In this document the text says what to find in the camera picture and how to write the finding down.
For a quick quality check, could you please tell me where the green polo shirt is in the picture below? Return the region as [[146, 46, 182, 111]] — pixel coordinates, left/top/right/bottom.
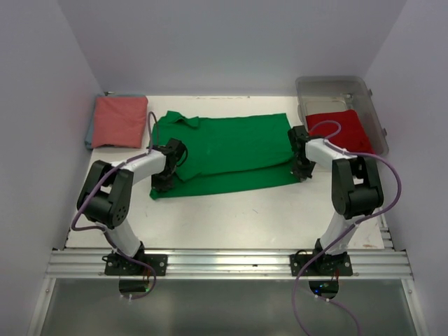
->
[[150, 111, 298, 200]]

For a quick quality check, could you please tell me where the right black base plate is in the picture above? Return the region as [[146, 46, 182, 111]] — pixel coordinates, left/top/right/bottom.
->
[[289, 250, 354, 277]]

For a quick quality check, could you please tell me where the aluminium mounting rail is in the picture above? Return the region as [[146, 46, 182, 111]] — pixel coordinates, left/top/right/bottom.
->
[[45, 248, 413, 280]]

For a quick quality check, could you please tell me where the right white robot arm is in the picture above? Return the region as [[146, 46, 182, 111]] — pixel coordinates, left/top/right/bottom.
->
[[288, 126, 384, 276]]

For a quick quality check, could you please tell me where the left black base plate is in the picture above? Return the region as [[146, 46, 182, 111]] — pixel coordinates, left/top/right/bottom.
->
[[101, 247, 168, 277]]

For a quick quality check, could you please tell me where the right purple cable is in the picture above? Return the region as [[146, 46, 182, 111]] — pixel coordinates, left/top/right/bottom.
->
[[292, 120, 403, 336]]

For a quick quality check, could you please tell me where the red folded shirt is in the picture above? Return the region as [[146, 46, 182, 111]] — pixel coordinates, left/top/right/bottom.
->
[[306, 109, 375, 154]]

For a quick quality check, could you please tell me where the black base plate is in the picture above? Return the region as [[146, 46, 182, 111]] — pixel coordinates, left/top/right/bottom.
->
[[289, 250, 354, 277], [101, 247, 168, 277]]

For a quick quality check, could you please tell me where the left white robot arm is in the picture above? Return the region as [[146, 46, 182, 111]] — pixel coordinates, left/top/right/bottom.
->
[[71, 139, 188, 275]]

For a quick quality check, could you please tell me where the clear plastic bin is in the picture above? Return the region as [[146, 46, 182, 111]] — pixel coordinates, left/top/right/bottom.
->
[[295, 76, 389, 156]]

